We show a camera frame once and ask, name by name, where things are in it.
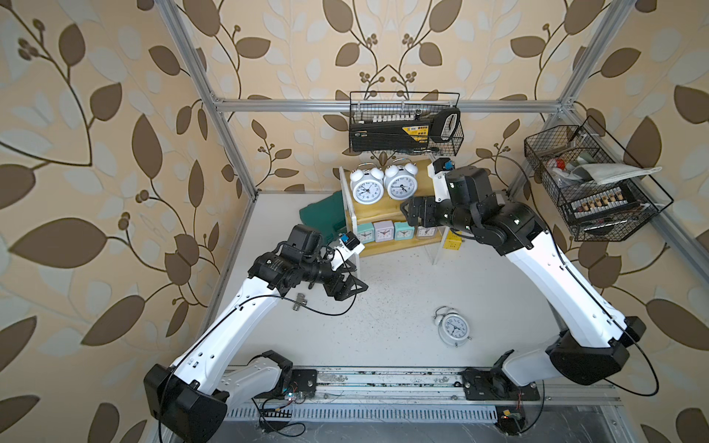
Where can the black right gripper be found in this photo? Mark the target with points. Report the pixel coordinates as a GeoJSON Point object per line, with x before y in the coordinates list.
{"type": "Point", "coordinates": [429, 204]}

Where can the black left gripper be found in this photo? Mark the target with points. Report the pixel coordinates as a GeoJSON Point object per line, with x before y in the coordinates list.
{"type": "Point", "coordinates": [335, 290]}

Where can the clear square alarm clock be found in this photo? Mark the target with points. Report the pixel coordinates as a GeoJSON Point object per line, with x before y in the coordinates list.
{"type": "Point", "coordinates": [426, 232]}

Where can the teal square alarm clock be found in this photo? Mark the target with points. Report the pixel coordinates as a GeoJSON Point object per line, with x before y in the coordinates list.
{"type": "Point", "coordinates": [366, 233]}

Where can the white round clock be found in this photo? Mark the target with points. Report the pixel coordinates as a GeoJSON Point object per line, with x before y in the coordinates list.
{"type": "Point", "coordinates": [366, 183]}
{"type": "Point", "coordinates": [400, 180]}
{"type": "Point", "coordinates": [452, 327]}

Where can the white square alarm clock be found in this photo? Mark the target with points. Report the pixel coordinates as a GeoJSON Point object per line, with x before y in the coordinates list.
{"type": "Point", "coordinates": [384, 231]}

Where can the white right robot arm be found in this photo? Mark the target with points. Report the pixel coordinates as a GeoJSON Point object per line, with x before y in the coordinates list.
{"type": "Point", "coordinates": [596, 339]}

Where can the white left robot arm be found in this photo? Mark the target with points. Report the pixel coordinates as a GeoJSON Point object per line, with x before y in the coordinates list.
{"type": "Point", "coordinates": [192, 396]}

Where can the wooden two-tier shelf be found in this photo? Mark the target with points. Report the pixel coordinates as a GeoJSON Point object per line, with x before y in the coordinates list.
{"type": "Point", "coordinates": [373, 215]}

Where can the yellow power socket cube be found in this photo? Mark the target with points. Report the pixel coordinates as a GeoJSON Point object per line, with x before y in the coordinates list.
{"type": "Point", "coordinates": [453, 241]}

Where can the metal pipe fitting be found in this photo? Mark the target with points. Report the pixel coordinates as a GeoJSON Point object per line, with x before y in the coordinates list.
{"type": "Point", "coordinates": [300, 302]}

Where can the green plastic case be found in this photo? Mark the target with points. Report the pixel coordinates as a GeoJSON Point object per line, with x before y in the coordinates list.
{"type": "Point", "coordinates": [326, 216]}

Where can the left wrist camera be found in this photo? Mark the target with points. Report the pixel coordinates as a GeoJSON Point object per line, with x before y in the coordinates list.
{"type": "Point", "coordinates": [348, 248]}

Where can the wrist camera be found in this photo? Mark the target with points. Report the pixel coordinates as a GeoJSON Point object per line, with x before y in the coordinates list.
{"type": "Point", "coordinates": [348, 248]}
{"type": "Point", "coordinates": [437, 171]}

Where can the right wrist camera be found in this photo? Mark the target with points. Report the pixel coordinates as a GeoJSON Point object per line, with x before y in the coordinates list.
{"type": "Point", "coordinates": [437, 171]}

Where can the black handled saw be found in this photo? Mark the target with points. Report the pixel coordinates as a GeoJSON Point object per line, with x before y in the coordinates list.
{"type": "Point", "coordinates": [444, 125]}

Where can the black wire basket back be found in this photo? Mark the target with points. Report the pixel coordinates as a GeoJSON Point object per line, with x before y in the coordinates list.
{"type": "Point", "coordinates": [403, 105]}

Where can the black wire basket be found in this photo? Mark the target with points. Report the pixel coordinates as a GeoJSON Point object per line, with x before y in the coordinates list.
{"type": "Point", "coordinates": [599, 198]}
{"type": "Point", "coordinates": [403, 105]}

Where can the black wire basket right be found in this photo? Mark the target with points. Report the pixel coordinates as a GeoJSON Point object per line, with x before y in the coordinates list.
{"type": "Point", "coordinates": [599, 198]}

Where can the metal rail base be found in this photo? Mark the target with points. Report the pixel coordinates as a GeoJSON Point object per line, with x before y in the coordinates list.
{"type": "Point", "coordinates": [412, 395]}

